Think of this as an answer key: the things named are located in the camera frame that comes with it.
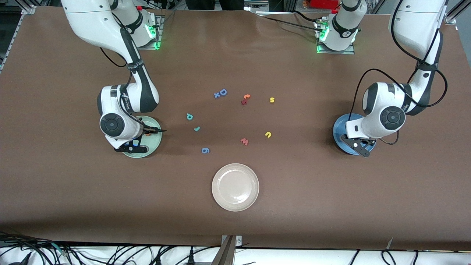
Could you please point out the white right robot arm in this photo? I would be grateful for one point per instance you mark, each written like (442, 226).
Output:
(88, 18)

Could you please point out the mint green plate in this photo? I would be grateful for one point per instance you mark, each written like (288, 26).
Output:
(152, 145)

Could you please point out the blue foam letter g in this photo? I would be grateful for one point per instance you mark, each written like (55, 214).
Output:
(206, 148)

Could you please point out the red box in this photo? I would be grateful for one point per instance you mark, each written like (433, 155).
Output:
(323, 3)

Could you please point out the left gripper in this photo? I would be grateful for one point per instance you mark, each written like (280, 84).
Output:
(364, 142)

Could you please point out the beige plate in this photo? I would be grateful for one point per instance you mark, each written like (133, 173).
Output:
(235, 187)

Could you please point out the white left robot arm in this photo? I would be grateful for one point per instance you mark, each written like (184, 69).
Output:
(382, 103)

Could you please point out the grey metal table bracket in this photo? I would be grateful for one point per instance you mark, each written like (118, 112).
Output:
(226, 254)

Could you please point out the aluminium frame profile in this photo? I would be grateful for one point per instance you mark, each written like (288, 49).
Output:
(29, 9)
(450, 17)

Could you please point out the pink foam letter w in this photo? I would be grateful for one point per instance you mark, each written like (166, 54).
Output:
(244, 141)

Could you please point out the brown table cover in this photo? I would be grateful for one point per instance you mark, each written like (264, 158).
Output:
(73, 184)

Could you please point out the blue foam letter D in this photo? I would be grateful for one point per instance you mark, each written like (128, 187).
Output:
(220, 92)

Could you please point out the yellow foam letter u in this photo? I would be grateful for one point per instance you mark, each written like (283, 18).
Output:
(269, 133)

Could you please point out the blue plate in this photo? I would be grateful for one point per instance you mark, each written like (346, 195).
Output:
(337, 129)

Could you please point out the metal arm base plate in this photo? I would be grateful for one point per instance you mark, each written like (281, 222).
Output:
(158, 40)
(342, 52)

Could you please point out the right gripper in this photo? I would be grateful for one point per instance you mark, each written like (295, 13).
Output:
(141, 136)

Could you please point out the teal foam letter d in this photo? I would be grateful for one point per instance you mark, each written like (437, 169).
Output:
(190, 115)

